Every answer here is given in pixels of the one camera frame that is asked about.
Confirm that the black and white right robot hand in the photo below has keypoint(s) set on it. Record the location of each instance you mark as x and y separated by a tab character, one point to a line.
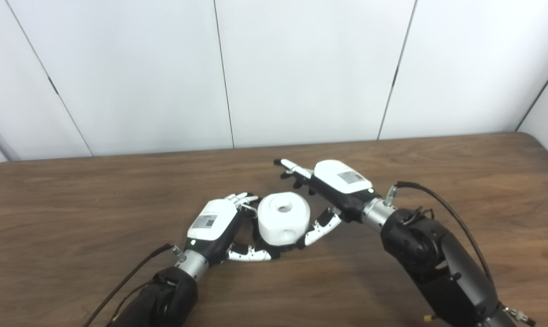
342	186

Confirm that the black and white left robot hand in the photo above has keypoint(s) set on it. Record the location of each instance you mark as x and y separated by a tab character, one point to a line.
212	220

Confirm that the round white plastic piece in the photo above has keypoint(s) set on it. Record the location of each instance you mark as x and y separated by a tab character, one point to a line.
283	225

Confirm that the black flanged holder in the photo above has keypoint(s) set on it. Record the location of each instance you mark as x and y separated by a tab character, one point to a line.
281	251

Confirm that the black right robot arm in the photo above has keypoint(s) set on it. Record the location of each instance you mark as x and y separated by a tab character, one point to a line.
428	254

